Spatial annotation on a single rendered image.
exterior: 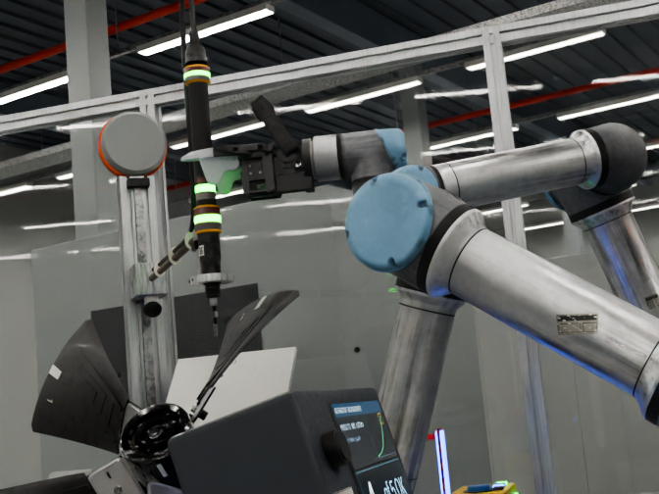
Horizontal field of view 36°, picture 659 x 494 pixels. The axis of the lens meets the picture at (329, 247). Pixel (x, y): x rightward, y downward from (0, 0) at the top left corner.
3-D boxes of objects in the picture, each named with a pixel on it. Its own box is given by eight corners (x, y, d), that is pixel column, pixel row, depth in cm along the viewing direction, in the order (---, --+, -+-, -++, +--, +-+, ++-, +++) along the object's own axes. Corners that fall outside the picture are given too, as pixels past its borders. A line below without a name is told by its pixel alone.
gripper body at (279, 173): (238, 193, 166) (312, 185, 164) (234, 141, 167) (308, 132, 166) (247, 202, 173) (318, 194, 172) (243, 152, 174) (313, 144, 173)
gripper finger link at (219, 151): (215, 154, 164) (269, 153, 166) (214, 144, 164) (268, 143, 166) (210, 161, 168) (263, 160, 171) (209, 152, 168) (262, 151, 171)
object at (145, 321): (142, 454, 227) (125, 180, 237) (165, 452, 229) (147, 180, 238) (144, 454, 224) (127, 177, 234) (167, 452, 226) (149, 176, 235)
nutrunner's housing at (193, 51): (198, 300, 168) (179, 33, 175) (222, 299, 170) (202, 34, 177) (204, 297, 165) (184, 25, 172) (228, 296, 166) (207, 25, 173)
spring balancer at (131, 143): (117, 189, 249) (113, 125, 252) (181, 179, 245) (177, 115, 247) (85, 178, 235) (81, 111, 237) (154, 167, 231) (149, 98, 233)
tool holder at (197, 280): (183, 288, 172) (179, 230, 173) (225, 286, 174) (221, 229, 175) (194, 281, 163) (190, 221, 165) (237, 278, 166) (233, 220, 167)
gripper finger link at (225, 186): (195, 198, 175) (241, 189, 171) (193, 165, 176) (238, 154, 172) (206, 201, 178) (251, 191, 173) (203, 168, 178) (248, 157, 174)
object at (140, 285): (129, 304, 230) (127, 267, 232) (161, 302, 233) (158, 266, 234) (136, 298, 221) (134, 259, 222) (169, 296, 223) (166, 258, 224)
